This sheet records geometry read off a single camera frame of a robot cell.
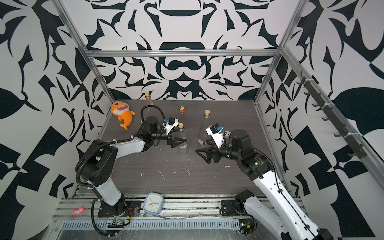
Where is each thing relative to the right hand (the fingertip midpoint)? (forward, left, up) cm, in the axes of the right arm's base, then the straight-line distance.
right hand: (201, 144), depth 67 cm
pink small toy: (-22, +61, -25) cm, 69 cm away
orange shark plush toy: (+37, +53, -18) cm, 67 cm away
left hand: (+14, +9, -11) cm, 20 cm away
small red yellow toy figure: (+39, +11, -21) cm, 46 cm away
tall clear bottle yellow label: (+14, -2, -17) cm, 22 cm away
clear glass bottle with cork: (+27, +28, 0) cm, 39 cm away
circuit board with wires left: (-27, +38, -23) cm, 52 cm away
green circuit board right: (-28, -21, -28) cm, 45 cm away
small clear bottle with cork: (+11, +10, -7) cm, 16 cm away
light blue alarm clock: (-19, +23, -23) cm, 38 cm away
